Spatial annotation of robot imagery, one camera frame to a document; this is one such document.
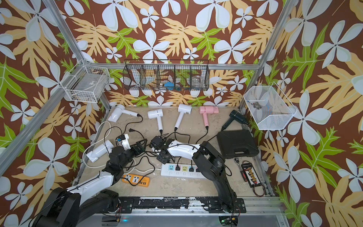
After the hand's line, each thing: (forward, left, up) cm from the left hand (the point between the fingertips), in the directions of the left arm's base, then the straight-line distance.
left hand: (143, 140), depth 85 cm
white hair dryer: (+28, -5, -8) cm, 30 cm away
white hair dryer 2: (+34, -24, -7) cm, 42 cm away
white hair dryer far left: (+34, +28, -10) cm, 45 cm away
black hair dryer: (+28, -65, -8) cm, 71 cm away
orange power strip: (-20, +3, -10) cm, 23 cm away
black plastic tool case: (+3, -60, -8) cm, 61 cm away
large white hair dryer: (-1, +26, -7) cm, 27 cm away
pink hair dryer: (+32, -43, -8) cm, 54 cm away
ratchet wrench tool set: (-16, -64, -12) cm, 67 cm away
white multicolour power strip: (-15, -16, -11) cm, 24 cm away
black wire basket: (+43, -12, +18) cm, 48 cm away
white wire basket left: (+28, +36, +21) cm, 50 cm away
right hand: (-4, -11, -13) cm, 18 cm away
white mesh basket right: (+15, -76, +14) cm, 79 cm away
